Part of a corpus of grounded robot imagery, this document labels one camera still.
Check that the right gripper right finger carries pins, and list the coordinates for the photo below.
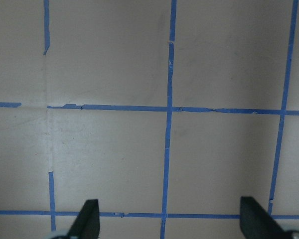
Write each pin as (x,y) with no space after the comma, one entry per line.
(256,223)

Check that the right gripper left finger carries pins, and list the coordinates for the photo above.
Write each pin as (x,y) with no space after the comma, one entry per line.
(87,223)

